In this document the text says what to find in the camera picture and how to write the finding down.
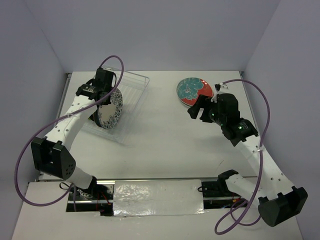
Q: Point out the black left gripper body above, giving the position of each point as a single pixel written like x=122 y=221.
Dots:
x=107 y=101

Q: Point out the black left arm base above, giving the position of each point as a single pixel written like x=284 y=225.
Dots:
x=100 y=201

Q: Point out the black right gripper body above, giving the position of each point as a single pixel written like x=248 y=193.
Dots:
x=210 y=114

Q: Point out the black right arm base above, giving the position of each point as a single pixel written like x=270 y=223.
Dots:
x=214 y=197

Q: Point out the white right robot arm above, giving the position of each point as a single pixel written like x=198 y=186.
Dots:
x=276 y=198

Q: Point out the red teal floral plate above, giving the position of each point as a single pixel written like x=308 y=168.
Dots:
x=187 y=102

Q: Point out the clear wire dish rack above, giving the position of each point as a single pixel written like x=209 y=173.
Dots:
x=132 y=87

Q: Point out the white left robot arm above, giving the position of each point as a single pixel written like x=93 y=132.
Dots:
x=51 y=154

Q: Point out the blue white floral plate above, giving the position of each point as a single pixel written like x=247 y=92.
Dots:
x=107 y=116

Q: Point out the silver foil sheet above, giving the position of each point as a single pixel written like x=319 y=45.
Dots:
x=157 y=198

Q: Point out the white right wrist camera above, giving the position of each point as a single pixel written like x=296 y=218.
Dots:
x=220 y=86

